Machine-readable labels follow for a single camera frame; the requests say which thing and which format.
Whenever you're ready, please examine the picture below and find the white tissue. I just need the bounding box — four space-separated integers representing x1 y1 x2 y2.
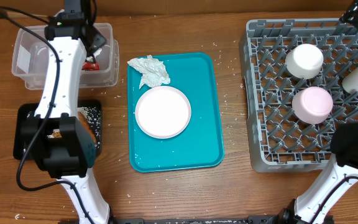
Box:
127 55 170 89

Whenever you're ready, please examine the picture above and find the grey plastic dish rack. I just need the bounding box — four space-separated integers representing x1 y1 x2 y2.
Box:
239 18 358 172

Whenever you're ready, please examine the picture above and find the large white plate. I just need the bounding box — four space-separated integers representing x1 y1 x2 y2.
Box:
135 86 191 139

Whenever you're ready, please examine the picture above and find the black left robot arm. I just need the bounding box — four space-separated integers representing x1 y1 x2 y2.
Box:
16 0 113 223

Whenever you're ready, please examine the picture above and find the red snack wrapper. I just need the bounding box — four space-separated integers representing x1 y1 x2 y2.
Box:
82 61 99 71

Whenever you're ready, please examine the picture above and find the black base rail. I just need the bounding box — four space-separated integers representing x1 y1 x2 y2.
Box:
114 215 276 224

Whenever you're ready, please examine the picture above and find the pile of white rice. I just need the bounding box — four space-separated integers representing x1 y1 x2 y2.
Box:
78 106 101 138

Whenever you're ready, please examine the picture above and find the orange carrot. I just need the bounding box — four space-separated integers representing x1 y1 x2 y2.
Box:
78 111 97 144

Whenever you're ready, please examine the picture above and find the clear plastic storage bin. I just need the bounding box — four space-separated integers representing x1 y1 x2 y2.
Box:
11 23 119 90

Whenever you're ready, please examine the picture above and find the black plastic tray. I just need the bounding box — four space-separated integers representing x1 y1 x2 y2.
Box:
13 100 102 160

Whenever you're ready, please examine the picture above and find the pink bowl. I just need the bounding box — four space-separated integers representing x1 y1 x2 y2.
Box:
291 86 333 124

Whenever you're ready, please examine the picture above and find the white ceramic bowl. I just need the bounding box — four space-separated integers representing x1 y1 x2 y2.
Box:
285 44 324 79

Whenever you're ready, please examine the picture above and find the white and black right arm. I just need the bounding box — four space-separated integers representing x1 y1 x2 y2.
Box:
267 1 358 223

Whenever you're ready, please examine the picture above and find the white napkin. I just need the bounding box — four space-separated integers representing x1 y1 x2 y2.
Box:
93 48 102 57

